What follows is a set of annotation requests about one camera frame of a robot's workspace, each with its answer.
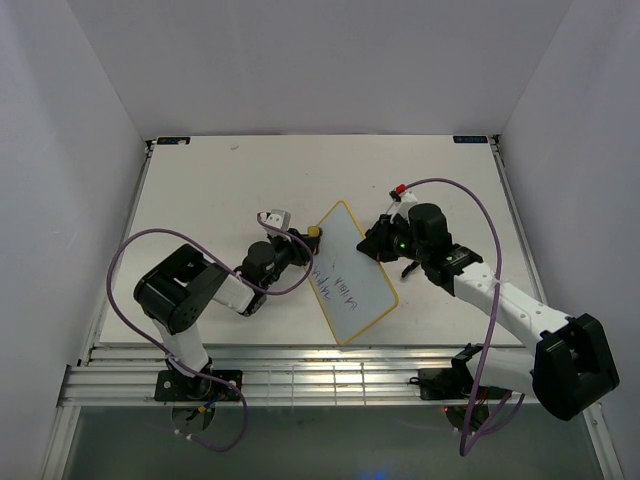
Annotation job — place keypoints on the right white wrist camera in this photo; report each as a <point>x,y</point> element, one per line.
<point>403,199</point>

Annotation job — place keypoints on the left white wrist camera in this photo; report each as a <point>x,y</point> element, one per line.
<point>274,222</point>

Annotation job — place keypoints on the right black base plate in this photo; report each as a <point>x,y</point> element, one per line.
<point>445,383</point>

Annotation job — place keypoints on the yellow-framed small whiteboard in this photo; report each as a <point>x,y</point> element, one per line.
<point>354,292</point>

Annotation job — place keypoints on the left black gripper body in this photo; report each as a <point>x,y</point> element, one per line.
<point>295,252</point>

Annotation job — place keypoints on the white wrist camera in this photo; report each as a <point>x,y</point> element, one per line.
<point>403,199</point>
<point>274,222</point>

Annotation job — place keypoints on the blue corner label right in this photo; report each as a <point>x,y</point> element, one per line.
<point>470,139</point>

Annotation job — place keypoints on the black whiteboard foot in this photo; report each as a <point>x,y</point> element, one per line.
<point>409,269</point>

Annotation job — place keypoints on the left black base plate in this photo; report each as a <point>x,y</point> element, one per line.
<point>172,386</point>

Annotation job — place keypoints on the aluminium rail frame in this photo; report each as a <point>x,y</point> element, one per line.
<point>288,376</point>

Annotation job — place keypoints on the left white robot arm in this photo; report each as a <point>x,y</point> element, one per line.
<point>176,292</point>

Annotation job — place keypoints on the blue corner label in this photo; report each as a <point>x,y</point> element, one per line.
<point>470,139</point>
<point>173,140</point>

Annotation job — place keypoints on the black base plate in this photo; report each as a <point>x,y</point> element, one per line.
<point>445,383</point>
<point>172,386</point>

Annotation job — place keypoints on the blue corner label left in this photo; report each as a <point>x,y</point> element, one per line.
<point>173,140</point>

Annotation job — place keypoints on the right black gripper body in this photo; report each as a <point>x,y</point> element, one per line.
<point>394,240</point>

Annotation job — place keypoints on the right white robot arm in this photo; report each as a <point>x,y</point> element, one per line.
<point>567,364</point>

